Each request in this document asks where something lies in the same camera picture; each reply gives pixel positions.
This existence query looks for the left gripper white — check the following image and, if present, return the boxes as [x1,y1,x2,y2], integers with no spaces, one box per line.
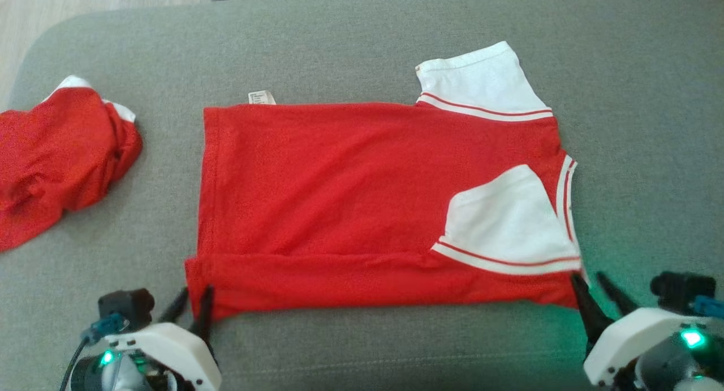
[71,285,221,391]

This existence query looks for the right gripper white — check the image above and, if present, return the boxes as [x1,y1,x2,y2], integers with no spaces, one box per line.
[570,273,724,391]

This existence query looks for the red white sports jersey shirt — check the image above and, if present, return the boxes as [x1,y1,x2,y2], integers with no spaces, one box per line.
[184,41,589,323]

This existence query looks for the red shorts white side stripes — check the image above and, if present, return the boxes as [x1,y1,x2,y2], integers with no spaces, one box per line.
[0,75,144,253]

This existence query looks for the grey sofa seat cushion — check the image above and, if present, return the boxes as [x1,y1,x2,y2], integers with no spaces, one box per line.
[0,0,724,391]

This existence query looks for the left camera cable teal connector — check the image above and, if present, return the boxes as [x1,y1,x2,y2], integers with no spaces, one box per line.
[59,313,128,391]

